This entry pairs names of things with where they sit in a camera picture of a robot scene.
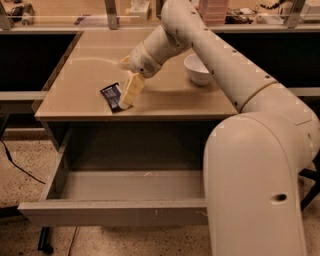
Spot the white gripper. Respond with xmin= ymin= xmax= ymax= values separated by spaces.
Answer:
xmin=118 ymin=43 xmax=162 ymax=110

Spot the dark blue rxbar wrapper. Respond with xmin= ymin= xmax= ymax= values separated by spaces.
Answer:
xmin=100 ymin=82 xmax=121 ymax=112

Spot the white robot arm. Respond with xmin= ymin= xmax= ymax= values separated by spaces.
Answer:
xmin=119 ymin=0 xmax=320 ymax=256

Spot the grey open top drawer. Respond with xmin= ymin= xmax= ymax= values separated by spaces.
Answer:
xmin=18 ymin=127 xmax=208 ymax=227

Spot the beige top cabinet table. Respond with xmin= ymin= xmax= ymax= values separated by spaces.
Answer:
xmin=31 ymin=29 xmax=240 ymax=151

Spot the white ceramic bowl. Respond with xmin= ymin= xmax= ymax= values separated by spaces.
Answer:
xmin=184 ymin=54 xmax=210 ymax=86

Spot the pink stacked storage box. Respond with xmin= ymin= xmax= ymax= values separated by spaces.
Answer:
xmin=198 ymin=0 xmax=229 ymax=25

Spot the black caster leg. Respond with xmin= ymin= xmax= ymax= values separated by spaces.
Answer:
xmin=37 ymin=227 xmax=54 ymax=255

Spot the black floor cable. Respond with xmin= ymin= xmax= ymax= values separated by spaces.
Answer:
xmin=0 ymin=139 xmax=47 ymax=185

